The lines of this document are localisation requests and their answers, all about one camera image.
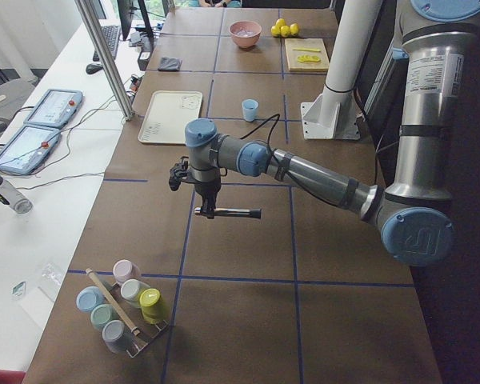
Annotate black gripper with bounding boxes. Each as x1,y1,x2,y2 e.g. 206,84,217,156
169,156,222,218

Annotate steel muddler black tip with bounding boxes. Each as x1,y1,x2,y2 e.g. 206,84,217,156
194,208,262,219

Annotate pink cup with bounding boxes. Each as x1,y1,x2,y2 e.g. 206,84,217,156
112,259,142,286

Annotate white cup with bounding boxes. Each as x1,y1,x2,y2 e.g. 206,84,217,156
121,278,150,309

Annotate light blue cup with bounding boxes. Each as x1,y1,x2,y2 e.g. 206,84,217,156
241,98,259,122

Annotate yellow-green cup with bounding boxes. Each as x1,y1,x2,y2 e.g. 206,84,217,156
139,288,169,324

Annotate metal cup rack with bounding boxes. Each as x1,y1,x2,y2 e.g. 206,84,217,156
86,268,170,358

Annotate blue cup on rack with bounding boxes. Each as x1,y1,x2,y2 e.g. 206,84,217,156
75,286,104,313

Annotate mint green cup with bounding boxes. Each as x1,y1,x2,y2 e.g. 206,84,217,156
90,304,119,331

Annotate grey cup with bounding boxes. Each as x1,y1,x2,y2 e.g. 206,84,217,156
102,320,131,354

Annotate pink bowl of ice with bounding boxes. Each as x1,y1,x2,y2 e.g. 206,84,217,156
229,21,262,49

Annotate cream bear tray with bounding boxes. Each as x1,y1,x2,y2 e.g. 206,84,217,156
138,90,202,145

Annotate grey folded cloth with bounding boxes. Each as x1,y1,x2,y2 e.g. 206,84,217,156
158,57,182,72

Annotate lemon slices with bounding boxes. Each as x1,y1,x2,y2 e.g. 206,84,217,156
296,54,321,63

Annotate teach pendant tablet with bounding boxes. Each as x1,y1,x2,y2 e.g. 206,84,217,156
0,124,61,175
24,89,84,129

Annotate black computer mouse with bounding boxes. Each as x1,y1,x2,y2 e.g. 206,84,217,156
86,62,103,75

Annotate wooden cutting board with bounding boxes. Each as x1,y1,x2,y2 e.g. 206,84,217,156
285,38,330,72

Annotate yellow plastic knife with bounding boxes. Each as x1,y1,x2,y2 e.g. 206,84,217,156
292,47,322,53

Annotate yellow lemon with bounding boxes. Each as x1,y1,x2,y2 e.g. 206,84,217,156
290,23,300,36
280,25,291,38
270,25,281,37
275,18,286,28

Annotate black keyboard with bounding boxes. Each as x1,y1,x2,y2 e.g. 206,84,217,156
101,25,121,58

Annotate clear water bottle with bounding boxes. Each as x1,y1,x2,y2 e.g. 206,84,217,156
0,176,33,214

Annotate black monitor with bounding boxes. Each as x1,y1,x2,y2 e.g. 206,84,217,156
117,0,154,41

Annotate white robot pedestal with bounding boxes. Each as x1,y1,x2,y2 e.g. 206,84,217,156
301,0,382,140

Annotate aluminium frame post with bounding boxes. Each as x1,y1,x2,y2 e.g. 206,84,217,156
75,0,134,121

